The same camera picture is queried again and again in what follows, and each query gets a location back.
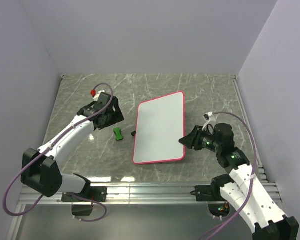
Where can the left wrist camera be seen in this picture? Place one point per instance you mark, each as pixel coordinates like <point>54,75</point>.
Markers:
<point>95,94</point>

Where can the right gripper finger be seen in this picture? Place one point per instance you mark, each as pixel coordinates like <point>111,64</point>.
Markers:
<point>187,141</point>
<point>193,134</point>

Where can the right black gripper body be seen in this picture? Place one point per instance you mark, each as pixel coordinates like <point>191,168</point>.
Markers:
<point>203,139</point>

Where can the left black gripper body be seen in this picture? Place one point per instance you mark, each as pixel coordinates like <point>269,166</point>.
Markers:
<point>113,117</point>

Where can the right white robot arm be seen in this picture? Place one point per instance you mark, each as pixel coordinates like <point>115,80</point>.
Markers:
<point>240,186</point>

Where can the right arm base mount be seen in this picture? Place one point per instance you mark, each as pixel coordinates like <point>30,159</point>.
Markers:
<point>217,206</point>

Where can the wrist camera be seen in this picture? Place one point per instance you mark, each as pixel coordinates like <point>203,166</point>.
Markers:
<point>209,120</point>
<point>95,94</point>

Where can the pink framed whiteboard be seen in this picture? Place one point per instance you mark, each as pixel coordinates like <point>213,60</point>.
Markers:
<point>160,123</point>

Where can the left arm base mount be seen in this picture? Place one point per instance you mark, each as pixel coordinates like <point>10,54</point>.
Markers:
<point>83,200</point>

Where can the aluminium rail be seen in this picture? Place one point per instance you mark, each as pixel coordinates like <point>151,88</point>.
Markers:
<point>163,193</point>

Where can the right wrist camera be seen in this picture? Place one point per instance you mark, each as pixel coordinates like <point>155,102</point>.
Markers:
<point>209,120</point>

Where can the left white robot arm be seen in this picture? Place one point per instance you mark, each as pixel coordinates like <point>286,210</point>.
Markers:
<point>43,172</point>

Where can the green whiteboard eraser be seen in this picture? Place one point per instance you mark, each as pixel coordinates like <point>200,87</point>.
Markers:
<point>118,134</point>

